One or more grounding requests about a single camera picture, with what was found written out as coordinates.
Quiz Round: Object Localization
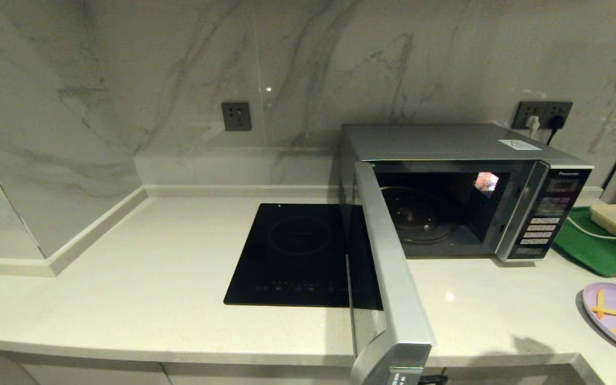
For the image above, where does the purple plate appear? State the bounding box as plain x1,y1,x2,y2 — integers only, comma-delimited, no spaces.
582,282,616,360

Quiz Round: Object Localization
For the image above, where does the white paper sheet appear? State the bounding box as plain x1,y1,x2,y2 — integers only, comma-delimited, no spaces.
498,138,543,151

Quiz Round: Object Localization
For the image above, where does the glass microwave turntable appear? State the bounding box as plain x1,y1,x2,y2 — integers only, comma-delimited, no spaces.
381,185,461,244

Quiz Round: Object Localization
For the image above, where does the silver microwave oven body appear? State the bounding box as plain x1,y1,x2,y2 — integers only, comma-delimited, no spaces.
338,124,595,267

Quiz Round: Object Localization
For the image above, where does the green plastic tray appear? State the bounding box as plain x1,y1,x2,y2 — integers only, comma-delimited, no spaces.
552,206,616,278

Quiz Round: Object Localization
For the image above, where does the black induction cooktop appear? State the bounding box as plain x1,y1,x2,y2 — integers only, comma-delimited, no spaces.
224,203,384,311

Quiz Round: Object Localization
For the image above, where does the white power cable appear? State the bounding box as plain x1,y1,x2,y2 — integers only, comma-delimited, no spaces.
567,216,616,258

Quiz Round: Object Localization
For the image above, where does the grey double wall socket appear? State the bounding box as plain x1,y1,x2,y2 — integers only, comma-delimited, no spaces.
512,101,574,130

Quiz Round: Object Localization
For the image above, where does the grey single wall socket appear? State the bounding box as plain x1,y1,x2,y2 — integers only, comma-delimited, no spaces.
220,102,252,132

